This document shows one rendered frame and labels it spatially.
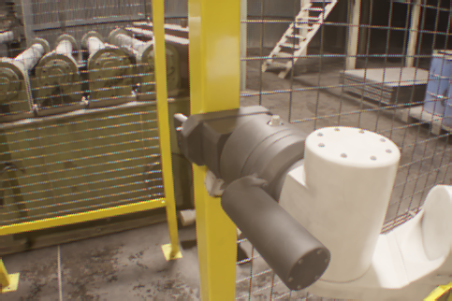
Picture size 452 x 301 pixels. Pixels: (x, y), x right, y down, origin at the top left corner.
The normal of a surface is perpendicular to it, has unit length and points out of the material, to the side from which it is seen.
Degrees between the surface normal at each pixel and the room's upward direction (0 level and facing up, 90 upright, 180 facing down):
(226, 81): 90
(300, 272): 90
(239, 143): 50
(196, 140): 90
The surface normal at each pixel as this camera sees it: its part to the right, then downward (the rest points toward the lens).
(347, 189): -0.36, 0.39
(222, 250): 0.42, 0.37
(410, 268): -0.69, -0.71
